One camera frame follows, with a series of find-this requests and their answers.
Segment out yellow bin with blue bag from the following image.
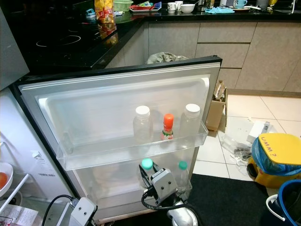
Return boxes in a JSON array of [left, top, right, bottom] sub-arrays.
[[247, 133, 301, 189]]

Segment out white wire fridge shelf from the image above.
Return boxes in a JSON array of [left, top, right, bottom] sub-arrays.
[[0, 173, 30, 212]]

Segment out white box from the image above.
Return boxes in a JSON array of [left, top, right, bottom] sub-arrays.
[[247, 121, 271, 144]]

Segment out brown cardboard box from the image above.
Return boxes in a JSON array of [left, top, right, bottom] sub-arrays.
[[206, 80, 229, 132]]

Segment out small white bowl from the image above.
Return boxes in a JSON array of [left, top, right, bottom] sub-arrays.
[[180, 4, 196, 13]]

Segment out beige kitchen cabinets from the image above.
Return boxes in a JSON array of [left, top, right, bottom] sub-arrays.
[[106, 19, 301, 95]]

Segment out yellow snack bag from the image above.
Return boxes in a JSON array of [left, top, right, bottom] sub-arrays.
[[94, 0, 115, 24]]

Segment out white mug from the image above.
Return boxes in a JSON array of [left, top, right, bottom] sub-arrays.
[[167, 2, 183, 12]]

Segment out white plastic bag red print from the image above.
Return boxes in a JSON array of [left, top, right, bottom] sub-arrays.
[[0, 203, 40, 226]]

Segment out red tray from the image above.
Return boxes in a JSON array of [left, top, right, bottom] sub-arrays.
[[129, 2, 163, 12]]

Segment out small bottle orange cap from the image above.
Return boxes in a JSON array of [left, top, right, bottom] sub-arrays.
[[161, 113, 174, 141]]

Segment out blue bucket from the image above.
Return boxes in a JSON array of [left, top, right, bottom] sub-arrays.
[[266, 179, 301, 226]]

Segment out small teal container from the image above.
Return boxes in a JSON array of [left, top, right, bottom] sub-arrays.
[[85, 8, 97, 23]]

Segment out grey fridge door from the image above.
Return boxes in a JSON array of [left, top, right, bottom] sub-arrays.
[[12, 56, 222, 222]]

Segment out clear water bottle teal cap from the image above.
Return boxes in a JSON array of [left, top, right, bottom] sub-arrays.
[[174, 161, 192, 198], [136, 158, 158, 189]]

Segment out clear plastic bag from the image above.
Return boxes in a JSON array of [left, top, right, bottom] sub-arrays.
[[221, 134, 254, 165]]

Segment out grey rubbish bag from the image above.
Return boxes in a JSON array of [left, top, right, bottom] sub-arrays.
[[146, 52, 191, 65]]

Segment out green plastic basket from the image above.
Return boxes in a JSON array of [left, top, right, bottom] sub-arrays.
[[113, 0, 133, 12]]

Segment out clear bottle white lid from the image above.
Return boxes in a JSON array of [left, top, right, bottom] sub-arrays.
[[133, 105, 152, 144], [180, 104, 201, 139]]

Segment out large white bowl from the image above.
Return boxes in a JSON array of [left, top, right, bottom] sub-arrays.
[[0, 162, 14, 197]]

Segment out black induction cooktop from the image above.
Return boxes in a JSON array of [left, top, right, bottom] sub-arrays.
[[34, 23, 114, 58]]

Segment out teal cloth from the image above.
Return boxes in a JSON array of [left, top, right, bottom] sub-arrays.
[[205, 6, 235, 15]]

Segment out black kitchen countertop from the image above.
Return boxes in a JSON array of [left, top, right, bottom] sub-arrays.
[[2, 0, 301, 76]]

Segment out black floor mat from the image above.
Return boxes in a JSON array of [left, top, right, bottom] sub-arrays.
[[99, 174, 283, 226]]

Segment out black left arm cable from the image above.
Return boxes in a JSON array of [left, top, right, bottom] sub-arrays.
[[41, 194, 76, 226]]

